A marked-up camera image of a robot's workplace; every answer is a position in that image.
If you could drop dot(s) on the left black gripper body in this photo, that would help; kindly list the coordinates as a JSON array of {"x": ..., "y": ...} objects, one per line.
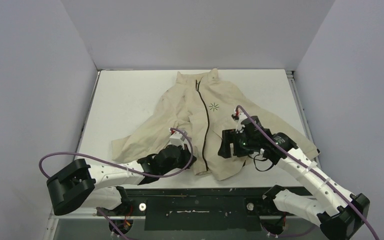
[{"x": 181, "y": 162}]

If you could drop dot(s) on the beige zip jacket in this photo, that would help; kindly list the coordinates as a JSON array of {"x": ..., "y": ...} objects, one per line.
[{"x": 202, "y": 105}]

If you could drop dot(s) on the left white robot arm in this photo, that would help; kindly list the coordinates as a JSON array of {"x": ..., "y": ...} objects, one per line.
[{"x": 83, "y": 185}]

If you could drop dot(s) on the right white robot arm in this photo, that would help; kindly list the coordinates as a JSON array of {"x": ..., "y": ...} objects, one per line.
[{"x": 335, "y": 210}]

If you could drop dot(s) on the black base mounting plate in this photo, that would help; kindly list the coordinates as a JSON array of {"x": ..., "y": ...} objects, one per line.
[{"x": 198, "y": 209}]

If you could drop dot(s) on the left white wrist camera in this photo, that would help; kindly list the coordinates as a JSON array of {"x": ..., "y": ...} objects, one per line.
[{"x": 178, "y": 138}]

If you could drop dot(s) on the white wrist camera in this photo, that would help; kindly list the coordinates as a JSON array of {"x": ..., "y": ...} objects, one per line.
[
  {"x": 239, "y": 117},
  {"x": 178, "y": 138}
]

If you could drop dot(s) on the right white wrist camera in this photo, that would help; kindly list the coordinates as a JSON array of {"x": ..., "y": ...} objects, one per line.
[{"x": 239, "y": 117}]

